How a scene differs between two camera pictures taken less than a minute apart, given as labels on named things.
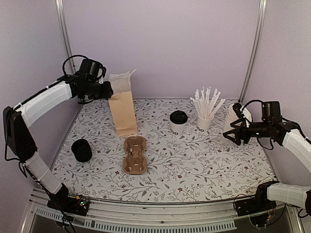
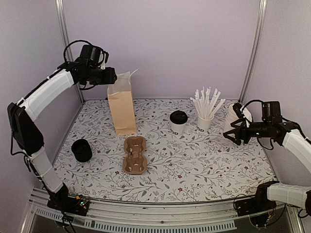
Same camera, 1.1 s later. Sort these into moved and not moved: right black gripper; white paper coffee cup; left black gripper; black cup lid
Moved: left black gripper
Not moved: right black gripper; black cup lid; white paper coffee cup
